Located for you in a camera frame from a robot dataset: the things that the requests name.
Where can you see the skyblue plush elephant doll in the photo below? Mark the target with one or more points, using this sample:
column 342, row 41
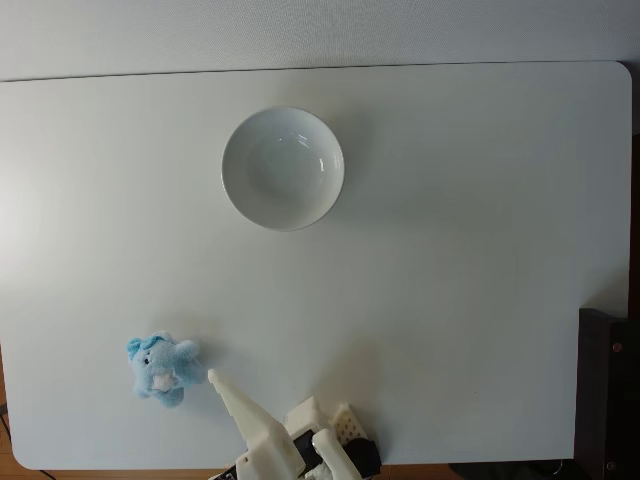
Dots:
column 165, row 367

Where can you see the white ceramic bowl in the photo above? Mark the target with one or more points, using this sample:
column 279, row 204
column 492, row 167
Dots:
column 282, row 170

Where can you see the black table clamp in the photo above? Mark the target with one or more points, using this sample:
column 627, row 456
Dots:
column 367, row 452

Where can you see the dark wooden cabinet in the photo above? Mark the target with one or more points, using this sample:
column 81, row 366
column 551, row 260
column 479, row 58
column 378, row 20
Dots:
column 600, row 390

